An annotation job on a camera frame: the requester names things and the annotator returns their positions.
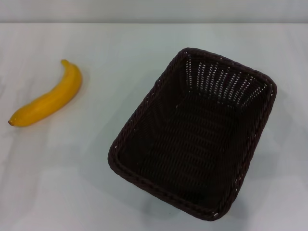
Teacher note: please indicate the black woven plastic basket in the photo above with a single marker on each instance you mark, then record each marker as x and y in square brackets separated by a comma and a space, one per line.
[192, 149]

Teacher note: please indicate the yellow banana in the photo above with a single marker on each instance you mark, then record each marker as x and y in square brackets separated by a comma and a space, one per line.
[55, 98]

